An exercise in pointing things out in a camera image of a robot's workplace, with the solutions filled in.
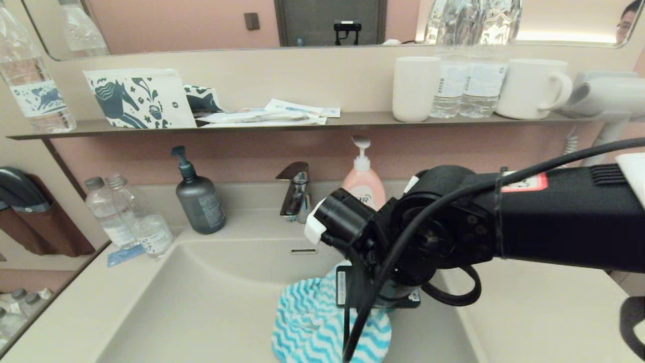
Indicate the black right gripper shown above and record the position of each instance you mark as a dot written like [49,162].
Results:
[358,287]

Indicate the teal white zigzag striped towel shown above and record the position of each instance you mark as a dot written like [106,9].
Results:
[312,327]

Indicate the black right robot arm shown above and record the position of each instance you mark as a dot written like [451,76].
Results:
[554,217]

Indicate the chrome faucet body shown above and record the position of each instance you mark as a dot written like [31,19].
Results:
[297,201]

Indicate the beige wash basin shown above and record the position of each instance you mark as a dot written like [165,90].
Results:
[201,302]

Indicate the pink hand soap pump bottle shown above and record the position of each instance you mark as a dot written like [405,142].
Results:
[364,184]

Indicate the dark grey pump bottle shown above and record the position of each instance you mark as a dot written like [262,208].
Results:
[200,201]

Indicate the white blue amenity packet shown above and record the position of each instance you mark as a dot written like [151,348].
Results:
[302,108]

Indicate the white wrapped amenity packet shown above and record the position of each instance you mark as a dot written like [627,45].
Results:
[252,119]

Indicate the white ceramic tumbler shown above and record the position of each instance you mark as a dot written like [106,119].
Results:
[414,89]

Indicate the small water bottle blue print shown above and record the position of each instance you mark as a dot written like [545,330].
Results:
[148,229]

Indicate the water bottle white text label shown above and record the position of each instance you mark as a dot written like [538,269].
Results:
[446,84]
[488,79]

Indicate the blue card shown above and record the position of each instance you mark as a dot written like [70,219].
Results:
[123,256]

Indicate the small dark blue printed pouch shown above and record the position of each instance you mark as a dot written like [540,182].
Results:
[203,100]

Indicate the small water bottle plain label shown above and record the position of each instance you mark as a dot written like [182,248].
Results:
[107,222]

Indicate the white ceramic mug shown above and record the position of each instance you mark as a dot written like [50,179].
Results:
[526,89]

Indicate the white pouch blue horse print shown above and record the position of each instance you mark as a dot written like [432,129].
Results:
[135,98]

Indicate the brown hanging pouch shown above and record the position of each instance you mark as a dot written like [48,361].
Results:
[55,229]

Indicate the white grey hair dryer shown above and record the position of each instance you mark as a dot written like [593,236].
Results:
[604,98]

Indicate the small clear capped bottle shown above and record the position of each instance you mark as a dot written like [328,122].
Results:
[20,298]
[36,303]

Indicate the dark grey rounded item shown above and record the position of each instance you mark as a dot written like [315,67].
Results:
[22,191]

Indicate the water bottle blue print label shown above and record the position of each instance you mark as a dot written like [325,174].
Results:
[36,95]

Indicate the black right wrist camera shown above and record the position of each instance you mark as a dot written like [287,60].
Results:
[337,217]

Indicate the grey wall shelf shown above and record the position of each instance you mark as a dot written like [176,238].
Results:
[363,119]

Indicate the wall mirror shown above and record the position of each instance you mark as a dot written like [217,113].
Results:
[191,25]

